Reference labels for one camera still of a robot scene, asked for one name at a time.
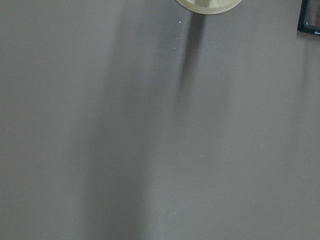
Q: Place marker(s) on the black framed tablet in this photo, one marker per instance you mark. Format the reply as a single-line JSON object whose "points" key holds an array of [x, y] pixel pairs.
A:
{"points": [[309, 17]]}

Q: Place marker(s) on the round wooden stand base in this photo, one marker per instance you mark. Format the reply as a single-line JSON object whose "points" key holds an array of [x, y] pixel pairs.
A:
{"points": [[209, 7]]}

